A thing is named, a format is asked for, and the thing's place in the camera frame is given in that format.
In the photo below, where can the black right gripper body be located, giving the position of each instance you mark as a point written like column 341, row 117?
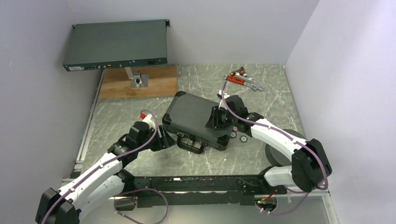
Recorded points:
column 222, row 118

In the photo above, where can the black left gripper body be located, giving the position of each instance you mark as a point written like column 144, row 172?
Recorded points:
column 159, row 143

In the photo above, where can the green poker chip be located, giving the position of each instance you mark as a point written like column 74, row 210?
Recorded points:
column 243, row 139

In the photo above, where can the black foam-lined poker case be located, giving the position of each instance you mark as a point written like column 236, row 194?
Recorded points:
column 187, row 116

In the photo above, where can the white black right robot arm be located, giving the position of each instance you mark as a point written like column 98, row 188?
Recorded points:
column 308, row 168

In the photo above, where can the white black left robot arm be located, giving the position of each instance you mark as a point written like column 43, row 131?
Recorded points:
column 106, row 178

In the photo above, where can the adjustable metal wrench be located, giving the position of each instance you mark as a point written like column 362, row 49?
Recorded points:
column 243, row 81

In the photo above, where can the wooden board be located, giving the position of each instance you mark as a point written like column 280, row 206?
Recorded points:
column 162, row 83

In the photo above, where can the grey foam roll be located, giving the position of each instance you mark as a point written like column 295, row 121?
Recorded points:
column 275, row 157

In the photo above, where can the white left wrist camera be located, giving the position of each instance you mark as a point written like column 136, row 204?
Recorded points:
column 150, row 119

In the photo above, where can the metal stand bracket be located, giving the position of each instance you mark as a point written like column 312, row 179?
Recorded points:
column 138, row 80

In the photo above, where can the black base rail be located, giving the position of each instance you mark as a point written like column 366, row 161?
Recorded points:
column 198, row 190

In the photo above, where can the grey rack network switch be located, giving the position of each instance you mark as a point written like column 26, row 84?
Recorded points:
column 95, row 46

